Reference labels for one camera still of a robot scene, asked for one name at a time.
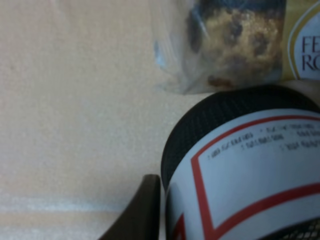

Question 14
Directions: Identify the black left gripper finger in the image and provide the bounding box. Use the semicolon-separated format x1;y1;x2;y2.
99;174;161;240

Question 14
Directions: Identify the black jar with white label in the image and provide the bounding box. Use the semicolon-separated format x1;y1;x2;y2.
161;85;320;240

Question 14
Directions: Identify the Ferrero Rocher chocolate pack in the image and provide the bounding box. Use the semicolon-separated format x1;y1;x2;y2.
149;0;320;94

